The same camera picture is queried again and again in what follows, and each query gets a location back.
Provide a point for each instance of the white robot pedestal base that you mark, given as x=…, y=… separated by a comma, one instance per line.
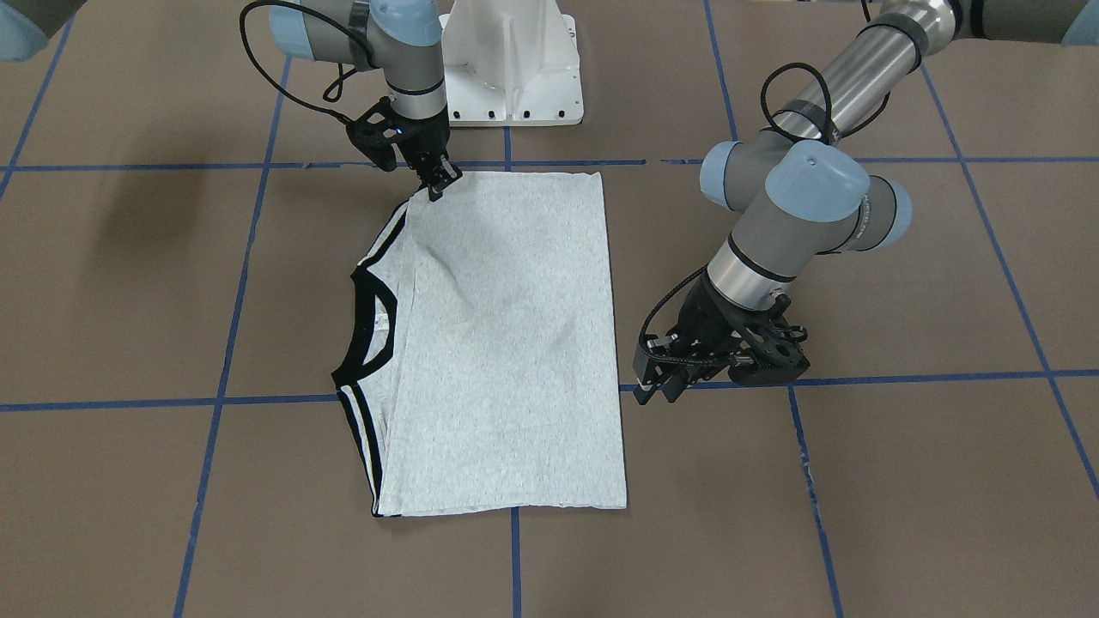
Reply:
x=514, y=64

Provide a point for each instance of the grey cartoon print t-shirt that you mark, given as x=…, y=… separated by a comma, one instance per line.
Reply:
x=482, y=370

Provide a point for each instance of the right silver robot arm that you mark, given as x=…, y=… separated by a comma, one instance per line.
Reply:
x=403, y=40

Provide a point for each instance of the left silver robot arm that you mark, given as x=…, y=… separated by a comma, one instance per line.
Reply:
x=797, y=195

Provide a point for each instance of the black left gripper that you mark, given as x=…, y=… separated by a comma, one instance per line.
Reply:
x=709, y=318

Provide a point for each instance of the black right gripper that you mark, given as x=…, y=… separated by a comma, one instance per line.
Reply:
x=422, y=142

